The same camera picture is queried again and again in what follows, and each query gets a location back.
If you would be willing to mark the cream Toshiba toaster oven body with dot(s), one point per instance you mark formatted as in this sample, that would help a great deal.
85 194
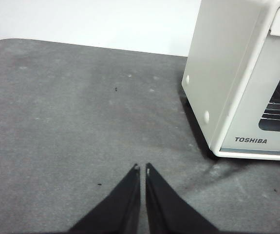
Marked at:
215 61

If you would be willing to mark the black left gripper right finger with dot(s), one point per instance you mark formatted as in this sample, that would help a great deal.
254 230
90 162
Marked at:
169 212

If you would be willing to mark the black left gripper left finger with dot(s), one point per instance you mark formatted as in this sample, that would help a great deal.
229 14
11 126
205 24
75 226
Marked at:
120 209

